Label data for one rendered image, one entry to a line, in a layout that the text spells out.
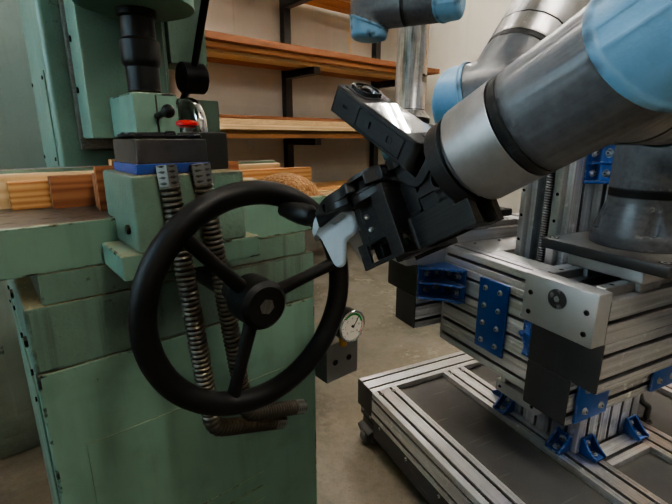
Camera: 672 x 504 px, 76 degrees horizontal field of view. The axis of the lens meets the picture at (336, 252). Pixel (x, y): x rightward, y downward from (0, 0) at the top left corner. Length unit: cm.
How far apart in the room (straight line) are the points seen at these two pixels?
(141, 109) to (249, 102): 276
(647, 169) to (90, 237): 84
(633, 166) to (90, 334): 87
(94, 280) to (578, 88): 57
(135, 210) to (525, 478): 106
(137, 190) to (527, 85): 41
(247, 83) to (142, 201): 300
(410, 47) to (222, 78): 231
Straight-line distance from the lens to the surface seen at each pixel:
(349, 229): 41
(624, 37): 27
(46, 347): 66
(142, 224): 54
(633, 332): 87
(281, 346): 81
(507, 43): 45
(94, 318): 66
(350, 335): 82
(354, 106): 39
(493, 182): 31
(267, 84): 360
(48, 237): 62
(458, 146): 30
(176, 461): 81
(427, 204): 35
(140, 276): 46
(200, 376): 60
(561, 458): 131
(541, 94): 28
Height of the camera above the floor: 100
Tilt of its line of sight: 15 degrees down
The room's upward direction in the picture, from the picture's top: straight up
